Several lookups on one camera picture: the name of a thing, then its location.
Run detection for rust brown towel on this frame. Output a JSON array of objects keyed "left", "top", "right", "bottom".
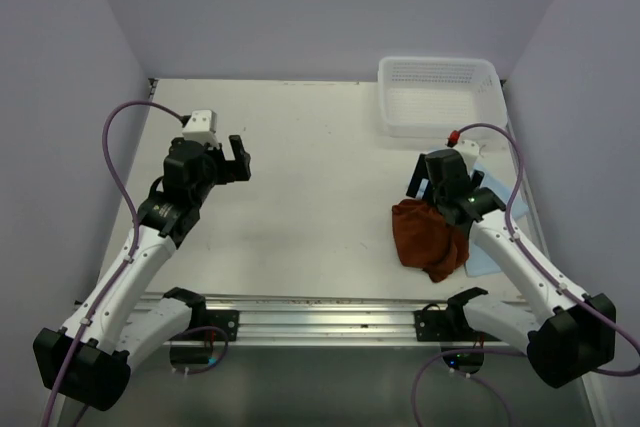
[{"left": 391, "top": 199, "right": 469, "bottom": 283}]

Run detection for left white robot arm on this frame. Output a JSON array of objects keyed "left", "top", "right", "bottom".
[{"left": 33, "top": 135, "right": 251, "bottom": 411}]

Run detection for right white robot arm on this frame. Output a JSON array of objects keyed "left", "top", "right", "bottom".
[{"left": 407, "top": 148, "right": 616, "bottom": 388}]

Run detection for white plastic basket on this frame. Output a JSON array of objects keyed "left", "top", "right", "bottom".
[{"left": 377, "top": 56, "right": 508, "bottom": 139}]

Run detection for light blue towel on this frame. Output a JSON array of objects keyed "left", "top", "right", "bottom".
[{"left": 417, "top": 161, "right": 530, "bottom": 278}]

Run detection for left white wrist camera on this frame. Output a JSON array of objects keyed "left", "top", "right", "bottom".
[{"left": 182, "top": 110, "right": 219, "bottom": 149}]

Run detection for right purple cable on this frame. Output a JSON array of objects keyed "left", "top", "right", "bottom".
[{"left": 412, "top": 124, "right": 640, "bottom": 427}]

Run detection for purple cable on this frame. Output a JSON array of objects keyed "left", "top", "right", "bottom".
[
  {"left": 412, "top": 124, "right": 640, "bottom": 427},
  {"left": 37, "top": 101, "right": 194, "bottom": 427}
]

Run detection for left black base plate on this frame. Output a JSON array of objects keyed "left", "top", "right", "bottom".
[{"left": 188, "top": 309, "right": 240, "bottom": 342}]

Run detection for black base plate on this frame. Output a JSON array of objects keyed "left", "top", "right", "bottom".
[
  {"left": 188, "top": 309, "right": 240, "bottom": 342},
  {"left": 413, "top": 303, "right": 482, "bottom": 342}
]

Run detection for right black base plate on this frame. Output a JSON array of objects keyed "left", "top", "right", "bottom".
[{"left": 413, "top": 303, "right": 482, "bottom": 342}]

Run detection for aluminium mounting rail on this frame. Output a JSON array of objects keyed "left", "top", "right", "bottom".
[{"left": 74, "top": 296, "right": 531, "bottom": 348}]

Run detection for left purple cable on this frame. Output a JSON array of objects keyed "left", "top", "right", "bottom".
[{"left": 37, "top": 101, "right": 194, "bottom": 427}]

